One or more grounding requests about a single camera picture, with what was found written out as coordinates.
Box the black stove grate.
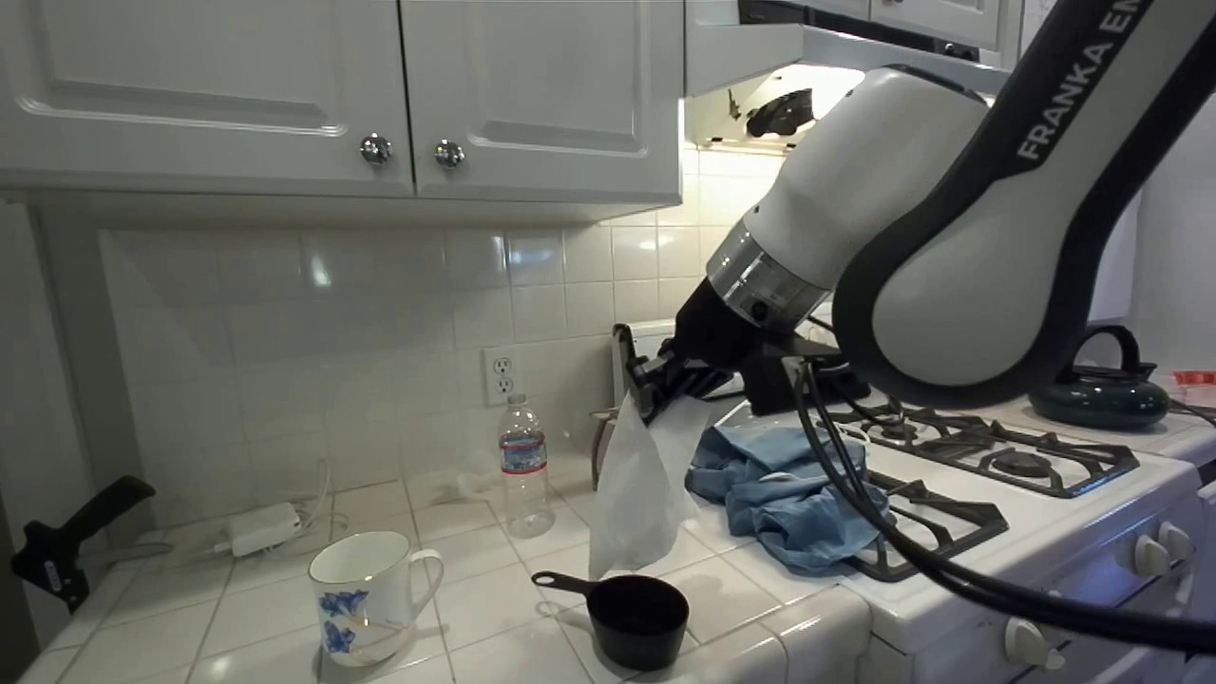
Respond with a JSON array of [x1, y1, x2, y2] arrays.
[[834, 388, 1145, 501], [845, 468, 1014, 588]]

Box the dark green kettle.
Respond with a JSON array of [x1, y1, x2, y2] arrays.
[[1025, 322, 1179, 437]]

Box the white gas stove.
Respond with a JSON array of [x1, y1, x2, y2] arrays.
[[622, 317, 1216, 684]]

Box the clear plastic water bottle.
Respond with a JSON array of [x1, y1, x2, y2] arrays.
[[495, 393, 560, 542]]

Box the black clamp mount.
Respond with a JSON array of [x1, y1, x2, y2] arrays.
[[9, 470, 165, 615]]

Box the white wall outlet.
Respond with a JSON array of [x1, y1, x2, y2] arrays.
[[479, 345, 525, 411]]

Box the white power adapter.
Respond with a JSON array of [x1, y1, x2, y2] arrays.
[[224, 498, 308, 564]]

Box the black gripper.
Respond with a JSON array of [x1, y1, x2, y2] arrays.
[[609, 276, 797, 428]]

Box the blue cloth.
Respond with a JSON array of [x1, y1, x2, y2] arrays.
[[680, 417, 893, 583]]

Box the white upper cabinet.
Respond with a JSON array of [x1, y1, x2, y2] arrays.
[[0, 0, 1035, 217]]

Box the white mug blue flowers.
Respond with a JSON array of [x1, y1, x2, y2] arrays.
[[305, 530, 451, 672]]

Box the black measuring cup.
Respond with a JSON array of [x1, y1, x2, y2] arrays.
[[527, 566, 696, 677]]

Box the white stove knob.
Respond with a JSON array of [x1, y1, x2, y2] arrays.
[[998, 615, 1055, 677], [1130, 531, 1176, 583], [1159, 516, 1201, 572]]

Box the white range hood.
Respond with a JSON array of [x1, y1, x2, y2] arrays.
[[680, 0, 1020, 143]]

